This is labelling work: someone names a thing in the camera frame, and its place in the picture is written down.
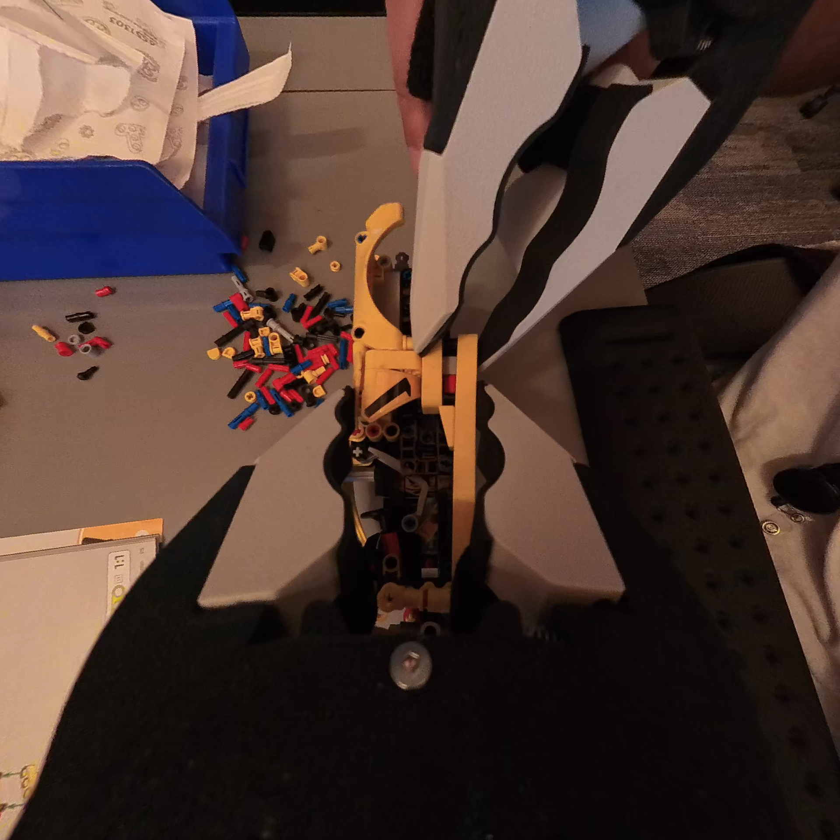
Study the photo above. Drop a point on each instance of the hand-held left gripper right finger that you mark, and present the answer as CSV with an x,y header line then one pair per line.
x,y
558,525

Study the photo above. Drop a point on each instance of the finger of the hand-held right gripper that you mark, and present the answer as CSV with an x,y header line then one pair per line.
x,y
472,164
623,184

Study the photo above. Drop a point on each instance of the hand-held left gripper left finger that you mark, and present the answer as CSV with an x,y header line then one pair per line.
x,y
275,525

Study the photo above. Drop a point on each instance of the yellow brick car model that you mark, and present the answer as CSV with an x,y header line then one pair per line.
x,y
466,426

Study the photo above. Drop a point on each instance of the grey desk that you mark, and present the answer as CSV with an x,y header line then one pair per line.
x,y
131,446

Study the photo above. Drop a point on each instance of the person's right hand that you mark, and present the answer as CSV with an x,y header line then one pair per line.
x,y
403,98

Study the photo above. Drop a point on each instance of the black perforated chair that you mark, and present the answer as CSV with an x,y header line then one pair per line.
x,y
656,426

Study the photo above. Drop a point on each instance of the large pile of brick pins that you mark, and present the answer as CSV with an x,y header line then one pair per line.
x,y
282,354

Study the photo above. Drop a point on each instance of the stubby black brick connector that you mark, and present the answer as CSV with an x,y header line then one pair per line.
x,y
266,241

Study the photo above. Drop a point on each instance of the open instruction booklet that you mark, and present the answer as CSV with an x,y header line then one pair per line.
x,y
52,623

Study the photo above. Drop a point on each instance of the small group of brick pins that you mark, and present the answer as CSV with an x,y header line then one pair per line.
x,y
79,341

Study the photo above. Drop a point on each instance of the blue plastic bin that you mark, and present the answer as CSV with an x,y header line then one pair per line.
x,y
98,216

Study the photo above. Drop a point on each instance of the white crumpled paper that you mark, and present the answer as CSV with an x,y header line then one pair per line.
x,y
79,79

